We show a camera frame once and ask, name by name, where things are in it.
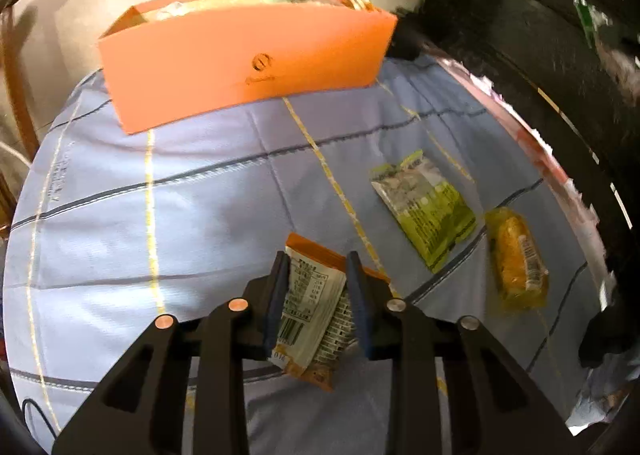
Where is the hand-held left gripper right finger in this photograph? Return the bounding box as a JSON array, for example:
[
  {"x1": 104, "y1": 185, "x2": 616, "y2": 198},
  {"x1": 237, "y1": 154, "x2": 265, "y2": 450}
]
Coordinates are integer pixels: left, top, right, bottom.
[{"x1": 346, "y1": 251, "x2": 581, "y2": 455}]

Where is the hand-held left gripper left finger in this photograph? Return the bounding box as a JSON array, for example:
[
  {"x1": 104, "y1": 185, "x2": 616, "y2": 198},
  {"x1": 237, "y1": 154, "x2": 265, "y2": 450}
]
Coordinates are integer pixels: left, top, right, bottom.
[{"x1": 51, "y1": 251, "x2": 292, "y2": 455}]

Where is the orange white snack packet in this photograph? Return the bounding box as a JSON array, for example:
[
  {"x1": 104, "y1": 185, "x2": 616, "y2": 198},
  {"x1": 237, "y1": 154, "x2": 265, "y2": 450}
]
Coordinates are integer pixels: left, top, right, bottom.
[{"x1": 270, "y1": 232, "x2": 392, "y2": 392}]

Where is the orange cardboard box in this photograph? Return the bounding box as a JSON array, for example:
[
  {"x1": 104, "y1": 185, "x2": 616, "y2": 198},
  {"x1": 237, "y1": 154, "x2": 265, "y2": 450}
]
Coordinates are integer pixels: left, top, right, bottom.
[{"x1": 97, "y1": 0, "x2": 398, "y2": 135}]

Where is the blue checked cloth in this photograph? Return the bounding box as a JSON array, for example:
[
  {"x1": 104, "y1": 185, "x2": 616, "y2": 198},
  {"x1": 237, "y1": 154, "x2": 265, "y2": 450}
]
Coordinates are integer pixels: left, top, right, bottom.
[{"x1": 2, "y1": 52, "x2": 616, "y2": 455}]

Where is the lime green snack packet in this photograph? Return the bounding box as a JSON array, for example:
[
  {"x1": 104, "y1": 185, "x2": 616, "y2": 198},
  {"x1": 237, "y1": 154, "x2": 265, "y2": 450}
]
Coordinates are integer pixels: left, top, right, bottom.
[{"x1": 370, "y1": 150, "x2": 477, "y2": 275}]

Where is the yellow cake packet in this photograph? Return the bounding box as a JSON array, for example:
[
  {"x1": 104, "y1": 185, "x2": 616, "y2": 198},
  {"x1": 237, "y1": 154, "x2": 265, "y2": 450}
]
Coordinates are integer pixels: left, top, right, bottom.
[{"x1": 484, "y1": 208, "x2": 550, "y2": 313}]

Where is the wooden chair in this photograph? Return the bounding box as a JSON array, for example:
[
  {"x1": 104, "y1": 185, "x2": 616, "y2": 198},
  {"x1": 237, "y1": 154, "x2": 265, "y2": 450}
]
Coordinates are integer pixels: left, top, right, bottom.
[{"x1": 0, "y1": 5, "x2": 43, "y2": 236}]

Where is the large black object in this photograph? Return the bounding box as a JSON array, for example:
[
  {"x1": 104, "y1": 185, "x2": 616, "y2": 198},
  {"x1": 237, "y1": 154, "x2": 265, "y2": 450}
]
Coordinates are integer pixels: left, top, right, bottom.
[{"x1": 385, "y1": 0, "x2": 640, "y2": 371}]

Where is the black cable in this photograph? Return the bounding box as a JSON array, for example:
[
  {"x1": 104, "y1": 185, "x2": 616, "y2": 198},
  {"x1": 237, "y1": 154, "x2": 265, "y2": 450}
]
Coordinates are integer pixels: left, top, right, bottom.
[{"x1": 20, "y1": 397, "x2": 58, "y2": 438}]

